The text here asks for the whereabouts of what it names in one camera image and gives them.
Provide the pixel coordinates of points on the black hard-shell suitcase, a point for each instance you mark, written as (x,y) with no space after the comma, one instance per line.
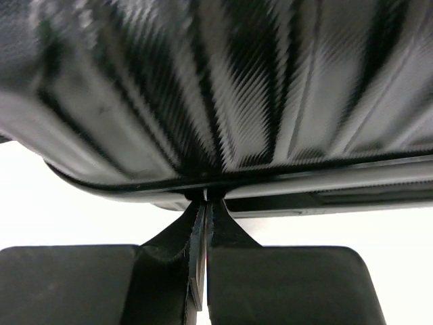
(278,106)

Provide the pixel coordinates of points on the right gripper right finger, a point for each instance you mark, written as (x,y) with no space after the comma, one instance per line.
(253,284)

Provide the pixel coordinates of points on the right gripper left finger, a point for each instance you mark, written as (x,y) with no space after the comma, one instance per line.
(159,282)

